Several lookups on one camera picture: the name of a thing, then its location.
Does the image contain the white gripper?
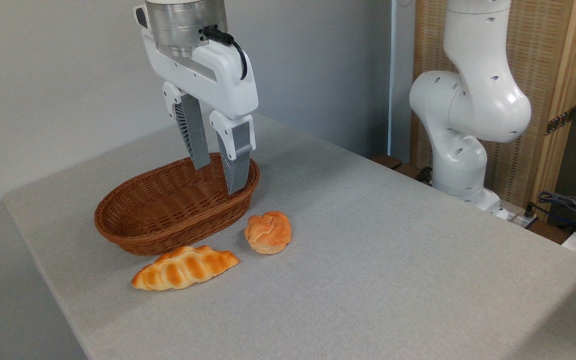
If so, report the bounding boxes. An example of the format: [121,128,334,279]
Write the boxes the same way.
[141,28,260,196]

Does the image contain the long braided bread loaf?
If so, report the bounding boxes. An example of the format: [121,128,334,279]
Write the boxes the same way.
[131,245,240,292]

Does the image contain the brown wicker oval basket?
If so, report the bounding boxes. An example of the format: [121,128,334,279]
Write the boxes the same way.
[94,152,261,257]

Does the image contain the round knotted bread roll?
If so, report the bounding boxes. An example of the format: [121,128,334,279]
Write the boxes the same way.
[244,210,293,255]

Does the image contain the woven wooden screen panel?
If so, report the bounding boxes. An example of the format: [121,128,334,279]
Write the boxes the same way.
[410,0,576,221]

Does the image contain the metal screen hinge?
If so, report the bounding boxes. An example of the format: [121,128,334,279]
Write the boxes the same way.
[545,106,576,136]

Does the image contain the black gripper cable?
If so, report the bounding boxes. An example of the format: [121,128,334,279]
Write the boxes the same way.
[203,26,249,81]

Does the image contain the bundle of dark cables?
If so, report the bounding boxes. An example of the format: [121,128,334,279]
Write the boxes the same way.
[527,190,576,237]

